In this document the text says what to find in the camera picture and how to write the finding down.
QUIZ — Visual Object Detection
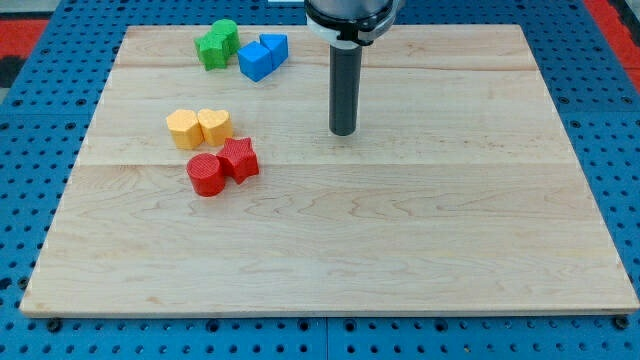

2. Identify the blue triangle block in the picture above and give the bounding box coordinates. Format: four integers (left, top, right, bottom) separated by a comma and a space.
259, 34, 289, 70

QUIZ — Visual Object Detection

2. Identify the yellow hexagon block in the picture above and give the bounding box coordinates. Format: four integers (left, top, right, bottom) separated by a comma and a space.
166, 109, 204, 150

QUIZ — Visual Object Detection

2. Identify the yellow heart block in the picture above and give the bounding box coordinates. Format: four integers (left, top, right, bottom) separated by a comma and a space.
197, 109, 234, 146

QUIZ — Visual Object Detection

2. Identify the blue cube block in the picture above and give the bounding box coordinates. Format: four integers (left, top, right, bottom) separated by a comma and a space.
237, 41, 273, 82

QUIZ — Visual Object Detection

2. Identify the green cylinder block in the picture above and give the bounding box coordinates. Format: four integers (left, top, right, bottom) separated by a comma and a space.
210, 19, 241, 57

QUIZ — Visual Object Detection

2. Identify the dark grey cylindrical pointer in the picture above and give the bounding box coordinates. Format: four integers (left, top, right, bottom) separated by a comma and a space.
329, 47, 362, 136

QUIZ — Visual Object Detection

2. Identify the red star block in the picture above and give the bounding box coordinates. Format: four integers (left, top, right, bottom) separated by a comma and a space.
216, 138, 260, 184

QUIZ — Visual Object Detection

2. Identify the green star block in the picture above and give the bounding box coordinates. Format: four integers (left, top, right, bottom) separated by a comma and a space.
194, 33, 230, 71

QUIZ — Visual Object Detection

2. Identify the light wooden board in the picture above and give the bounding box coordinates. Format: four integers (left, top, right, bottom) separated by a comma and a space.
20, 25, 639, 318

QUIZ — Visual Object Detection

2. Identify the red cylinder block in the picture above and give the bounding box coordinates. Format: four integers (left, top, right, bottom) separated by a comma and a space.
186, 153, 226, 197

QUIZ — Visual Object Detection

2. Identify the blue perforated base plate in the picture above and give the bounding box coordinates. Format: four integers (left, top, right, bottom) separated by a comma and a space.
1, 1, 639, 359

